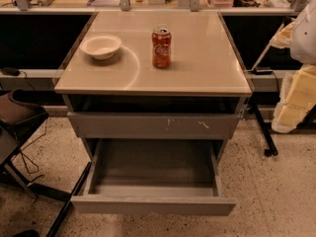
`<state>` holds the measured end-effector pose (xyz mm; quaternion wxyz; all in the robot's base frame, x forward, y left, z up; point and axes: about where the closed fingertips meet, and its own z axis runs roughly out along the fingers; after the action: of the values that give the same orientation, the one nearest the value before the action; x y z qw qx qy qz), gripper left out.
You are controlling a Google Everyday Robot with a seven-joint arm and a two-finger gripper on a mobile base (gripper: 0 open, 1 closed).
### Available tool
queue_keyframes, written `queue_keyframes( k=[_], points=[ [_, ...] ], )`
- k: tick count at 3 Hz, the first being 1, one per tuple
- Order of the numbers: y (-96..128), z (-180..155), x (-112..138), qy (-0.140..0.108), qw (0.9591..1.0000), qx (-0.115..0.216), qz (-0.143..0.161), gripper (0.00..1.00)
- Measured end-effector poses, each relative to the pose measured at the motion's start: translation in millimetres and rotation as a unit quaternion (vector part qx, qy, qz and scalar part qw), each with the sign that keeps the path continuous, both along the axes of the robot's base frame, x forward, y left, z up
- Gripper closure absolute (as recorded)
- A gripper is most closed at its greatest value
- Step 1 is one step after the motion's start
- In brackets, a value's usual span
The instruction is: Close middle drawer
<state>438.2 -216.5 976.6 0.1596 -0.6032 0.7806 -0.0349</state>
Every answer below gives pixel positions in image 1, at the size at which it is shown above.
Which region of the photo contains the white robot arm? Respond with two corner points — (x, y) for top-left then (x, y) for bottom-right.
(270, 0), (316, 133)

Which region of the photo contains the black power adapter left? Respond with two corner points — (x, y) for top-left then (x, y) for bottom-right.
(1, 67), (20, 76)

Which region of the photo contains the grey drawer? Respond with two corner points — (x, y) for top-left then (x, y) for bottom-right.
(71, 139), (236, 216)
(68, 112), (239, 139)

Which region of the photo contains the white leaning stick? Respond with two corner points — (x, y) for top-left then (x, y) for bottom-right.
(250, 23), (284, 72)

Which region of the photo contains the black power adapter right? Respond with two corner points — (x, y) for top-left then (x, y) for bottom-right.
(253, 67), (273, 75)

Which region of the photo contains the black floor bar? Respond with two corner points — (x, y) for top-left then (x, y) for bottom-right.
(46, 162), (91, 237)

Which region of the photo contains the white ceramic bowl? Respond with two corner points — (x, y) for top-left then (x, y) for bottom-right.
(79, 35), (121, 60)

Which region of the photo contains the dark chair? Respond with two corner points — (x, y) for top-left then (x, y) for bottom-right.
(0, 90), (71, 201)

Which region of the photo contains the red coca-cola can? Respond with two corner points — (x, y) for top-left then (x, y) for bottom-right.
(152, 27), (172, 68)

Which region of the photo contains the grey drawer cabinet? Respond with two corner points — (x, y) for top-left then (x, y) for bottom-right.
(55, 10), (252, 155)

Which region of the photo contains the grey top drawer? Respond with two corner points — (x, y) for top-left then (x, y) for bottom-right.
(68, 112), (239, 139)

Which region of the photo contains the black stand leg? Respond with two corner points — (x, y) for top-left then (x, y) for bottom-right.
(249, 104), (278, 157)

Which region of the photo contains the black power adapter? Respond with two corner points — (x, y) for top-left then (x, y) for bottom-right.
(1, 67), (20, 76)
(253, 67), (273, 75)

